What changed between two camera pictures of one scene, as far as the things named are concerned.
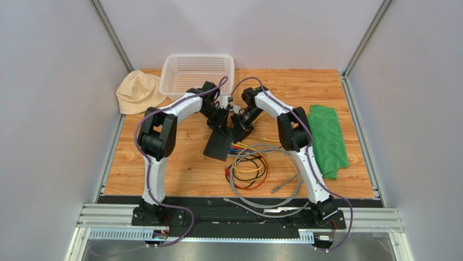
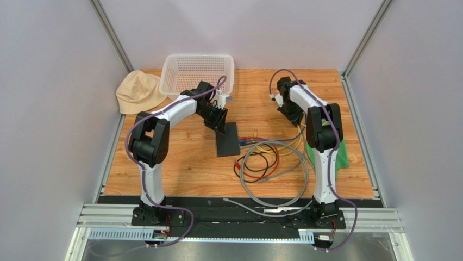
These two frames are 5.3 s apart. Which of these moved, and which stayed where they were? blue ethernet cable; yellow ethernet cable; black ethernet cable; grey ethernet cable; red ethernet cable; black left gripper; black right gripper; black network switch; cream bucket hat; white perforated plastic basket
Moved: blue ethernet cable; black network switch; black ethernet cable; grey ethernet cable; yellow ethernet cable; black right gripper; red ethernet cable
Stayed: cream bucket hat; white perforated plastic basket; black left gripper
